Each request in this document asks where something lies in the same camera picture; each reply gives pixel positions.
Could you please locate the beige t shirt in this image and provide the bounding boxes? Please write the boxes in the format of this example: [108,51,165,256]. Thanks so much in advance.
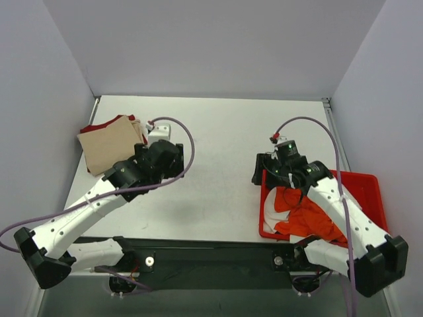
[77,117,147,176]

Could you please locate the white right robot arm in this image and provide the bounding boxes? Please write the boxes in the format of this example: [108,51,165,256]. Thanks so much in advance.
[252,141,408,297]

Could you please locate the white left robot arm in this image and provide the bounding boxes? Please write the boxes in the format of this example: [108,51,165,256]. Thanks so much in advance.
[14,139,184,289]

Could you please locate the white t shirt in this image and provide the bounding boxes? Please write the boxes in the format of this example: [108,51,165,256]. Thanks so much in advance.
[263,188,289,234]

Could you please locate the orange t shirt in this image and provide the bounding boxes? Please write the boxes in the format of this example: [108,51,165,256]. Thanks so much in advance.
[270,187,348,247]

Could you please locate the folded red t shirt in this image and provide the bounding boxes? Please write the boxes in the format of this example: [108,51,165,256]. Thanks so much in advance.
[79,114,135,133]

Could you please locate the red plastic bin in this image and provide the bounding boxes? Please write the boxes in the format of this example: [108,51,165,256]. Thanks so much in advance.
[258,170,389,241]

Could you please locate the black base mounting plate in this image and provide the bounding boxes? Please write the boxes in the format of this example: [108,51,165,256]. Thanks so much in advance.
[94,236,331,291]

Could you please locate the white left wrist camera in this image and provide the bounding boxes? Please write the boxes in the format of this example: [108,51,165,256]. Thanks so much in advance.
[145,122,171,145]

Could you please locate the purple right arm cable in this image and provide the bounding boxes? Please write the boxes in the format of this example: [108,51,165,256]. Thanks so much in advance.
[271,116,360,317]

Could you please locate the aluminium table frame rail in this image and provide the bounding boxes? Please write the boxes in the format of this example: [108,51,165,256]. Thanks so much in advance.
[322,98,351,172]

